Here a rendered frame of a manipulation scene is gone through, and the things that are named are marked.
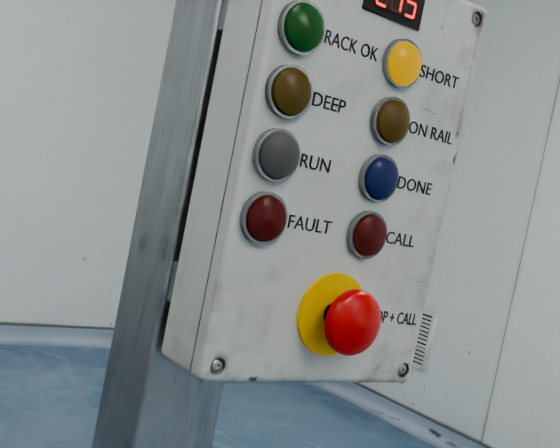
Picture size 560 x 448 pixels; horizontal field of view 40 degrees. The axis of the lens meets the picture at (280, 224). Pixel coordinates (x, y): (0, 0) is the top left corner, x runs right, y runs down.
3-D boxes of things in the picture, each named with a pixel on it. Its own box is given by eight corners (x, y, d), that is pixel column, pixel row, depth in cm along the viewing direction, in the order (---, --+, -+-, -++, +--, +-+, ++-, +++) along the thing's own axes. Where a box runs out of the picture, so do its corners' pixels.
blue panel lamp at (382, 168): (396, 204, 48) (405, 161, 48) (364, 197, 47) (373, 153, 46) (388, 203, 49) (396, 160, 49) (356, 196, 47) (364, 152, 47)
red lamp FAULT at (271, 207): (284, 246, 44) (294, 198, 43) (244, 241, 42) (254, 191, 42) (276, 244, 44) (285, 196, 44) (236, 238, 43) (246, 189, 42)
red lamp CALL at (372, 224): (385, 260, 48) (394, 217, 48) (352, 255, 47) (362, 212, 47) (376, 258, 49) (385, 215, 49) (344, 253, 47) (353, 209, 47)
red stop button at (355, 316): (380, 360, 46) (393, 295, 46) (330, 358, 44) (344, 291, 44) (332, 339, 50) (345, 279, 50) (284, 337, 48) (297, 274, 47)
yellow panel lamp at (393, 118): (408, 148, 48) (417, 104, 48) (376, 139, 46) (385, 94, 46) (399, 147, 49) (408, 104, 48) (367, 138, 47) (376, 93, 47)
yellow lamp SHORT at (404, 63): (420, 91, 48) (428, 47, 48) (388, 80, 46) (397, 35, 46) (411, 91, 48) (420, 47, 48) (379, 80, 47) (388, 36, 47)
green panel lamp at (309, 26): (322, 58, 43) (332, 9, 43) (283, 45, 41) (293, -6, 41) (313, 59, 44) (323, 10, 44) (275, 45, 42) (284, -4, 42)
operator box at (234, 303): (410, 384, 53) (489, 8, 51) (199, 383, 43) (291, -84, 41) (354, 357, 58) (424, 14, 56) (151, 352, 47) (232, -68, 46)
